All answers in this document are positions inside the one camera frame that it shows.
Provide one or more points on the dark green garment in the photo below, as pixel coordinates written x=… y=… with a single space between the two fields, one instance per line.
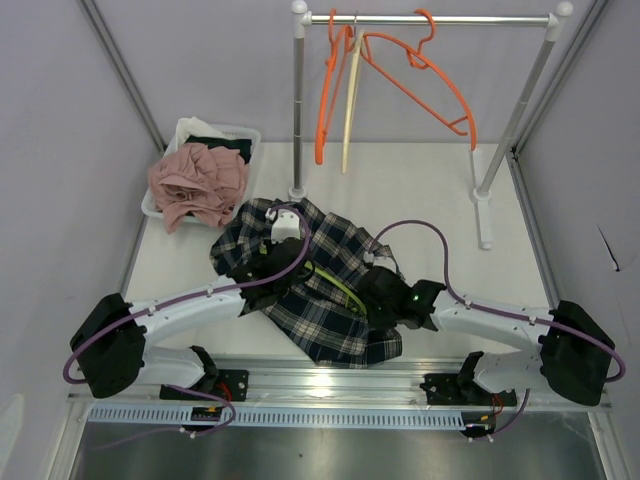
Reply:
x=244 y=146

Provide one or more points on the white cloth in basket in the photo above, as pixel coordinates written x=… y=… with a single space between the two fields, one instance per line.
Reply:
x=187 y=127

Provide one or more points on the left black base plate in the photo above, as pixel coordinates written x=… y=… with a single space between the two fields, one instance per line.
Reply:
x=231 y=385

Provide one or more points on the silver clothes rack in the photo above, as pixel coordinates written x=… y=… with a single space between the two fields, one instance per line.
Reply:
x=411 y=33

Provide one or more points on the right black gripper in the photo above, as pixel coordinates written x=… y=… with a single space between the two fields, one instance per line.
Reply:
x=375 y=321

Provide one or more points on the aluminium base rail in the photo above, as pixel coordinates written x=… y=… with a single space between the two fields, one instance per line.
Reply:
x=297 y=383

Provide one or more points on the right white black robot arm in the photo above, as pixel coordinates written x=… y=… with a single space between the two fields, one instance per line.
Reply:
x=562 y=350

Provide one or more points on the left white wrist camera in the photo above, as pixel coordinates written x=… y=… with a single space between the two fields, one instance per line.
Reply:
x=284 y=224

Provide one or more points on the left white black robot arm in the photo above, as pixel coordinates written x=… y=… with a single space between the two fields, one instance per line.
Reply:
x=119 y=343

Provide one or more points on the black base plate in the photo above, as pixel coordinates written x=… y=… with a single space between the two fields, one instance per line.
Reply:
x=231 y=385
x=447 y=389

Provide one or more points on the cream hanger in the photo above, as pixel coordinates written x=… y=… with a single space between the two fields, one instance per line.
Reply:
x=352 y=89

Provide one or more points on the navy plaid skirt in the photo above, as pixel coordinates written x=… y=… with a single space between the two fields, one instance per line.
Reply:
x=312 y=315

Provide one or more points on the green hanger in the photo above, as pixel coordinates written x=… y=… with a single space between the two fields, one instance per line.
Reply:
x=351 y=302

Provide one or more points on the pink garment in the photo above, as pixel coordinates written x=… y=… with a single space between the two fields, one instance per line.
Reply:
x=198 y=181

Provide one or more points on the white slotted cable duct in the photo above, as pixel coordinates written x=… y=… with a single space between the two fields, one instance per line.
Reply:
x=411 y=419

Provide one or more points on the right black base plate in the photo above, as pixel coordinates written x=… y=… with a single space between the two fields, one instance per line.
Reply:
x=447 y=389

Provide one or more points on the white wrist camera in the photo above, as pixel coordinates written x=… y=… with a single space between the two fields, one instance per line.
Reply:
x=284 y=224
x=381 y=257

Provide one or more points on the left orange hanger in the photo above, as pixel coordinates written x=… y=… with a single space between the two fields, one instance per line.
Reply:
x=341 y=44

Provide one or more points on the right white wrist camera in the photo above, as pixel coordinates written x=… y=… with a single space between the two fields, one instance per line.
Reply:
x=381 y=257

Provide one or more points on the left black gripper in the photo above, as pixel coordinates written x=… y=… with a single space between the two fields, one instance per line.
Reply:
x=269 y=248

